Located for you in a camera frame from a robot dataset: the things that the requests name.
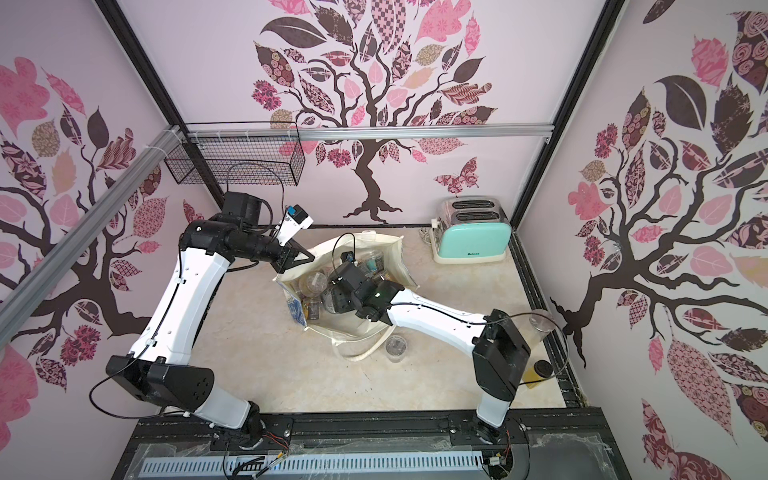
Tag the black wire basket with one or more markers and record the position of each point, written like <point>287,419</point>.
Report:
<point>239,153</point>

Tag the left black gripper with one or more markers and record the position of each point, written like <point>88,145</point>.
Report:
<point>288,256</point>

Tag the yellow label seed jar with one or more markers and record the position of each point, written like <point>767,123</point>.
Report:
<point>539,372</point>

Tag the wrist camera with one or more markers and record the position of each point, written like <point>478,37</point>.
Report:
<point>296,218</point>
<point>348,257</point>

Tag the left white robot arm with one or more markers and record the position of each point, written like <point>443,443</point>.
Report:
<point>157,368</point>

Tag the white slotted cable duct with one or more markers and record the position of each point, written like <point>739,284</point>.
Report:
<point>432,465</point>

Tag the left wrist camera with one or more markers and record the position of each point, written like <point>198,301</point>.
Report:
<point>296,218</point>

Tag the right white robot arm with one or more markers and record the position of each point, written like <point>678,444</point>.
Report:
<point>499,344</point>

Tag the mint green toaster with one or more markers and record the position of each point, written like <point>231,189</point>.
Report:
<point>469,230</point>

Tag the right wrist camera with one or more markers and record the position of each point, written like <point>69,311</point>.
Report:
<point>348,257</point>

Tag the clear seed jar dark lid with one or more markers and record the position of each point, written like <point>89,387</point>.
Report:
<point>396,348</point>

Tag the clear jar sandy contents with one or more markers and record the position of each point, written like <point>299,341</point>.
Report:
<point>538,326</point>

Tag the grey clear seed jar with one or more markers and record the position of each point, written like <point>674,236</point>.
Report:
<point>313,284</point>

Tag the aluminium rail back wall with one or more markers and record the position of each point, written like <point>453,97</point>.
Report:
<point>538,130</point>

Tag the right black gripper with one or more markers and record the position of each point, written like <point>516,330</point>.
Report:
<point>339,288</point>

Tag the aluminium rail wall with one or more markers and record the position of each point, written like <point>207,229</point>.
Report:
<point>538,130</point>
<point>19,306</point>

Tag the black base frame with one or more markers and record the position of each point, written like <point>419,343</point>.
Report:
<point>536,444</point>

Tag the cream canvas tote bag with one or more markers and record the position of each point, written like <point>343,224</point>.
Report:
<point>381,258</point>

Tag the aluminium rail left wall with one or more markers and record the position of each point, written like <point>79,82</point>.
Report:
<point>19,306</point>

